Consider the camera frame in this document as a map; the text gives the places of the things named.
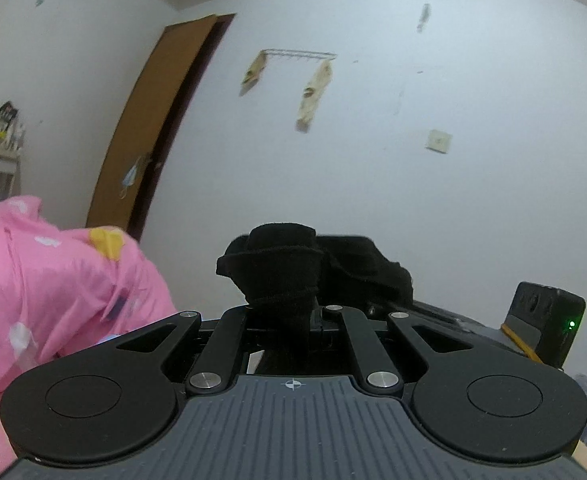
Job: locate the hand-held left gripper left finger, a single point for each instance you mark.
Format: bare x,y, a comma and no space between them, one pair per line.
233,322

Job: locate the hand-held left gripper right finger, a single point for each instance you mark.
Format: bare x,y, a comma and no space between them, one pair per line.
346,317

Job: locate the black t-shirt with white print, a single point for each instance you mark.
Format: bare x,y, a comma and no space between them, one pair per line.
283,270

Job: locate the blue face mask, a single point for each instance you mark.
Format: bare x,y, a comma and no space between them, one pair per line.
133,177

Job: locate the pink floral duvet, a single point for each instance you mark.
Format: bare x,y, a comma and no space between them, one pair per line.
48,290

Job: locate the brown wooden door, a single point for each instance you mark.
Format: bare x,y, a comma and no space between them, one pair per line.
158,120

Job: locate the cluster of small bottles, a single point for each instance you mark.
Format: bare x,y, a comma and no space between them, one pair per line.
0,125

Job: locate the beige wall switch plate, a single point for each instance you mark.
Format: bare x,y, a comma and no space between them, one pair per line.
439,140

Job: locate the white wall hook rail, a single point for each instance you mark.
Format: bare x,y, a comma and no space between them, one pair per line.
298,55

